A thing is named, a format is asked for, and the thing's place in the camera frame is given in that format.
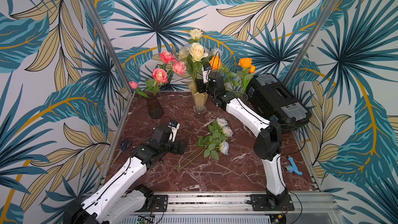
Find aluminium front rail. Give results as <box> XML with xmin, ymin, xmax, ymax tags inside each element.
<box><xmin>119</xmin><ymin>192</ymin><xmax>344</xmax><ymax>224</ymax></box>

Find orange rose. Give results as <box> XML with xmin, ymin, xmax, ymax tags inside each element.
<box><xmin>236</xmin><ymin>58</ymin><xmax>253</xmax><ymax>91</ymax></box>
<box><xmin>209</xmin><ymin>56</ymin><xmax>222</xmax><ymax>70</ymax></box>

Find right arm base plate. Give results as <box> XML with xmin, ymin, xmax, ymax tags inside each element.
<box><xmin>246</xmin><ymin>194</ymin><xmax>295</xmax><ymax>212</ymax></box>

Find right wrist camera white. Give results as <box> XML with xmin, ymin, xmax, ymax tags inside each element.
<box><xmin>202</xmin><ymin>65</ymin><xmax>212</xmax><ymax>84</ymax></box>

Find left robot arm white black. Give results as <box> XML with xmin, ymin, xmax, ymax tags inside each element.
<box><xmin>63</xmin><ymin>120</ymin><xmax>187</xmax><ymax>224</ymax></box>

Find clear glass vase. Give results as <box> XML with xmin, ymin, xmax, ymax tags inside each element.
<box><xmin>235</xmin><ymin>91</ymin><xmax>249</xmax><ymax>103</ymax></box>

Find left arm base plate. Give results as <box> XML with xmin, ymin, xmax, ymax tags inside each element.
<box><xmin>137</xmin><ymin>195</ymin><xmax>169</xmax><ymax>213</ymax></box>

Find blue handled scissors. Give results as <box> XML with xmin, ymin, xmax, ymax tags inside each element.
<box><xmin>112</xmin><ymin>139</ymin><xmax>132</xmax><ymax>164</ymax></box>

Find cream yellow fluted vase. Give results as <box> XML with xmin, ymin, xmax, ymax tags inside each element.
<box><xmin>188</xmin><ymin>82</ymin><xmax>208</xmax><ymax>114</ymax></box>

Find black plastic toolbox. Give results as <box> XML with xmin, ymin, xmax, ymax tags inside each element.
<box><xmin>245</xmin><ymin>74</ymin><xmax>312</xmax><ymax>134</ymax></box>

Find dark purple glass vase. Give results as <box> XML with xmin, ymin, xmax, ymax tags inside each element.
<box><xmin>146</xmin><ymin>96</ymin><xmax>164</xmax><ymax>119</ymax></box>

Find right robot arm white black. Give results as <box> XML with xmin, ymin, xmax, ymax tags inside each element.
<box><xmin>199</xmin><ymin>70</ymin><xmax>294</xmax><ymax>211</ymax></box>

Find orange tulip bud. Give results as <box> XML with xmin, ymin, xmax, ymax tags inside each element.
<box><xmin>243</xmin><ymin>65</ymin><xmax>256</xmax><ymax>92</ymax></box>

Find pink rose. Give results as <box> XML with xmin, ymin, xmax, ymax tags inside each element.
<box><xmin>145</xmin><ymin>68</ymin><xmax>168</xmax><ymax>96</ymax></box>
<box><xmin>159</xmin><ymin>51</ymin><xmax>177</xmax><ymax>69</ymax></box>
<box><xmin>167</xmin><ymin>61</ymin><xmax>187</xmax><ymax>81</ymax></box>

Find pink tulip bud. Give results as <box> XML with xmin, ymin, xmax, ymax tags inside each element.
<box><xmin>129</xmin><ymin>82</ymin><xmax>149</xmax><ymax>99</ymax></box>

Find blue plastic tool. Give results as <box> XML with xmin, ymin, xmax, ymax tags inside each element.
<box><xmin>285</xmin><ymin>157</ymin><xmax>303</xmax><ymax>176</ymax></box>

